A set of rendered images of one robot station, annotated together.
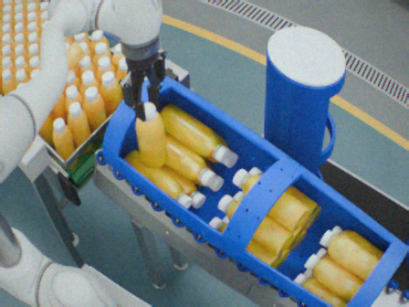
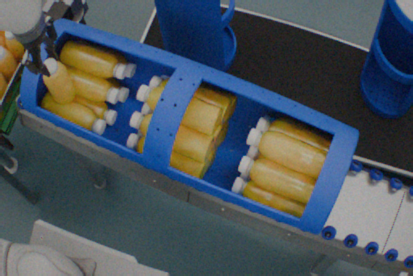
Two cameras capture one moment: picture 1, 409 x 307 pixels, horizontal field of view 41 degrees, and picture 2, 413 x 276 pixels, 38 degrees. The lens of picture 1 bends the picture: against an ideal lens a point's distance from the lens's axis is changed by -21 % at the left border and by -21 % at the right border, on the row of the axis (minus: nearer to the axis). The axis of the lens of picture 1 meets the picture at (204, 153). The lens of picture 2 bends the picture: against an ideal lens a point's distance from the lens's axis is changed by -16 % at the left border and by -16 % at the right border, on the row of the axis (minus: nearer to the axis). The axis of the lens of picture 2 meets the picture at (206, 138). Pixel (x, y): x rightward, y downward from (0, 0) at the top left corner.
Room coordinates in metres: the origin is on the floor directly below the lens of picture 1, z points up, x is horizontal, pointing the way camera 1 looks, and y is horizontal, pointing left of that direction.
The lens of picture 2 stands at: (0.17, -0.09, 2.72)
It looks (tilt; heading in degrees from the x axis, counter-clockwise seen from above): 72 degrees down; 349
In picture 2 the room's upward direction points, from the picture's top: 9 degrees counter-clockwise
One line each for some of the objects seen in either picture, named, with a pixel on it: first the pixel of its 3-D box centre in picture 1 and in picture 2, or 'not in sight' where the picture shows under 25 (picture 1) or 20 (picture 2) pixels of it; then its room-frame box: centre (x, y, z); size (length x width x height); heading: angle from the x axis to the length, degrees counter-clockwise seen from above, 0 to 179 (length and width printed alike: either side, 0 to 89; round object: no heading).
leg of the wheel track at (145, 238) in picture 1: (151, 257); (84, 161); (1.01, 0.22, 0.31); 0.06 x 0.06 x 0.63; 47
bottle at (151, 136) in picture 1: (151, 135); (58, 81); (0.94, 0.13, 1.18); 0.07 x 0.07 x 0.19
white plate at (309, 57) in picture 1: (308, 54); not in sight; (1.35, -0.35, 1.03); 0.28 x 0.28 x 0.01
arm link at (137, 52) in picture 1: (140, 39); (27, 23); (0.94, 0.12, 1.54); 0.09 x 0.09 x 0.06
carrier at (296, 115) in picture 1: (301, 132); (194, 2); (1.35, -0.35, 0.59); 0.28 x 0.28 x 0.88
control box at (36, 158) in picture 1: (22, 145); not in sight; (1.03, 0.57, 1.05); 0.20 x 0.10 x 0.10; 47
